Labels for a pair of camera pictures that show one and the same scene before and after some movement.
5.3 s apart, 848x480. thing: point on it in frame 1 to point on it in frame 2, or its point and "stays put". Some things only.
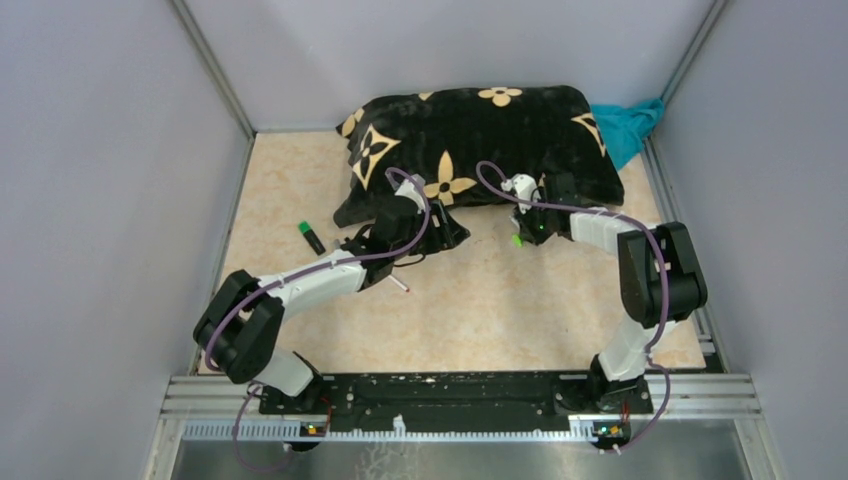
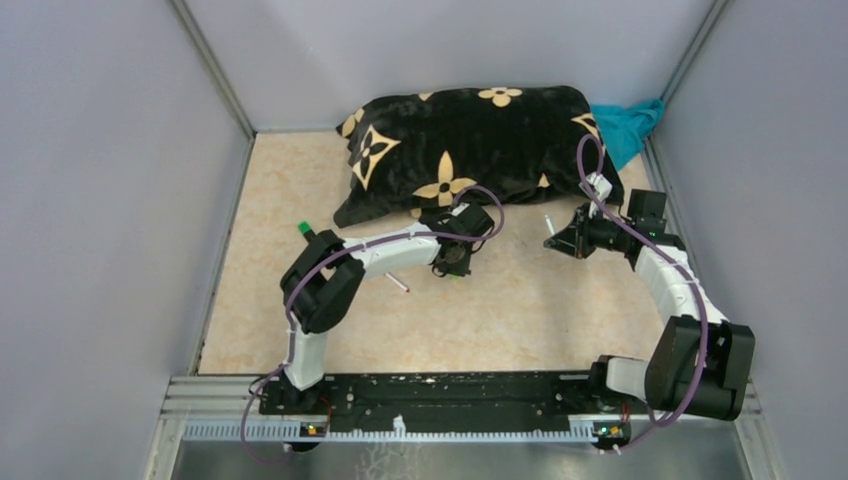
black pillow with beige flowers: x=465 y=143 stays put
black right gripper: x=527 y=232 to x=576 y=239
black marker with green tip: x=306 y=229 stays put
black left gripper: x=436 y=225 to x=451 y=256
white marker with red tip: x=405 y=288 stays put
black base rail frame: x=447 y=405 stays put
